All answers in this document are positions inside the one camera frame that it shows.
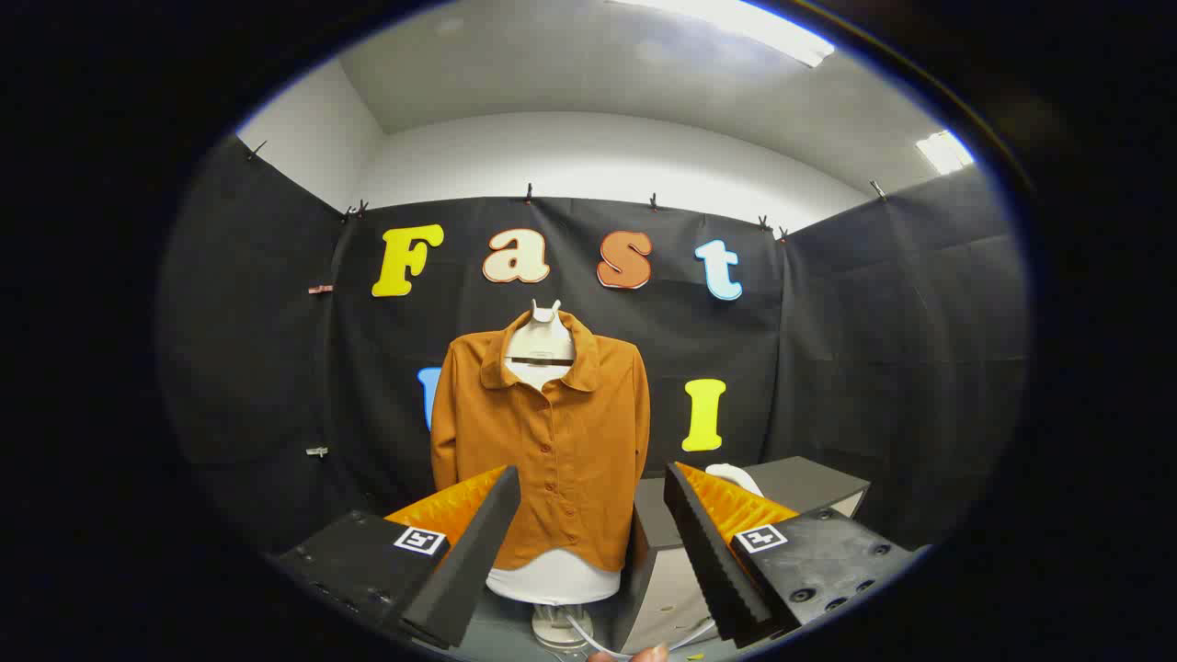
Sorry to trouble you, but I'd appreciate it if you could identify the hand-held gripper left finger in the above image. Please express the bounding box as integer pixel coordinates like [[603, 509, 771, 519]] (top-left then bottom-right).
[[276, 464, 522, 650]]

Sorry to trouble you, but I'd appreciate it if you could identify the black backdrop cloth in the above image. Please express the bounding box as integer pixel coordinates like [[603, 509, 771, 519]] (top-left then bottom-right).
[[156, 133, 1029, 557]]

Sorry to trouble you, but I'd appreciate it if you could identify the white garment steamer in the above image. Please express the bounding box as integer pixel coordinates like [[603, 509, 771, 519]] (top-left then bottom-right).
[[703, 462, 765, 498]]

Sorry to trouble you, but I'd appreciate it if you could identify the orange button-up shirt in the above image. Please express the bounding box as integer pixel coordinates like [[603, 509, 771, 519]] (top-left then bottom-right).
[[430, 309, 651, 573]]

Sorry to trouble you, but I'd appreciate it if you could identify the long ceiling light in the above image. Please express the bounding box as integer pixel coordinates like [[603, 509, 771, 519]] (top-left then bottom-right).
[[611, 0, 836, 69]]

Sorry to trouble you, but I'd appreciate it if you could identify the white mannequin torso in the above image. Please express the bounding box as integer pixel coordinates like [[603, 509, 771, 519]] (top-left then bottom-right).
[[486, 299, 622, 651]]

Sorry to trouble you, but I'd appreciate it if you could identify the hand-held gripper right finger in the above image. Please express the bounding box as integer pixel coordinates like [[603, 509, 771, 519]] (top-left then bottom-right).
[[663, 462, 922, 647]]

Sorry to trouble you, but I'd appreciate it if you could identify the row of black cloth clips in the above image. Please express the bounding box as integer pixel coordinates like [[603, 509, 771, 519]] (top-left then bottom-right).
[[245, 140, 889, 242]]

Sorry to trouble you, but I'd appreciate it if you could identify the small ceiling light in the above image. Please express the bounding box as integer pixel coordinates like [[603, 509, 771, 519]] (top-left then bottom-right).
[[916, 130, 975, 176]]

